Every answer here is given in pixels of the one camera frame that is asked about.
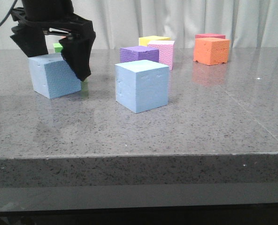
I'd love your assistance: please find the green foam cube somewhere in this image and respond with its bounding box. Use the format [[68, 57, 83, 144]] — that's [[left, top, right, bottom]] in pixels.
[[53, 43, 88, 91]]

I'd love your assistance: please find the pink foam cube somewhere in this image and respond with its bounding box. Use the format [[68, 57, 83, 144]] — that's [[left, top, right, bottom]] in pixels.
[[147, 40, 175, 70]]

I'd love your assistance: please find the light blue smooth foam cube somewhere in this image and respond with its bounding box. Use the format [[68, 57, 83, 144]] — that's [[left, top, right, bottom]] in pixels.
[[115, 60, 170, 113]]

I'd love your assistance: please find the red foam cube rear right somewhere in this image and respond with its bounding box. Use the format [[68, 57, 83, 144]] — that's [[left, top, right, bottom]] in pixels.
[[195, 33, 225, 39]]

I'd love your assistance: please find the black cable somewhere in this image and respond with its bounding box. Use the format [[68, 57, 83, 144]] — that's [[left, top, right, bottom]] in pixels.
[[0, 0, 18, 36]]

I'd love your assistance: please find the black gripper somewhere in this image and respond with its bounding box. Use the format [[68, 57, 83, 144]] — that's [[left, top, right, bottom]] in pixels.
[[10, 0, 96, 81]]

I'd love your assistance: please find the purple foam cube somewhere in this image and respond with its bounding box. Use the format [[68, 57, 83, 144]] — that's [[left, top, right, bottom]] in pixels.
[[120, 45, 159, 63]]

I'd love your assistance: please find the yellow foam cube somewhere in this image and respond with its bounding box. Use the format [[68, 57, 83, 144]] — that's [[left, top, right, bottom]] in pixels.
[[139, 35, 170, 46]]

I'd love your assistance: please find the grey curtain backdrop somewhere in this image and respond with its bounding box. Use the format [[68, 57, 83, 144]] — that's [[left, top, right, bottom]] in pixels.
[[0, 0, 278, 50]]

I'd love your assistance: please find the light blue textured foam cube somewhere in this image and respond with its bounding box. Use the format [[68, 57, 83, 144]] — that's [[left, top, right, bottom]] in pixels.
[[28, 53, 81, 99]]

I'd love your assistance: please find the orange foam cube right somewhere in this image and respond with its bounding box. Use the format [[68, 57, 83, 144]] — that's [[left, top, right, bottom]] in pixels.
[[193, 37, 230, 66]]

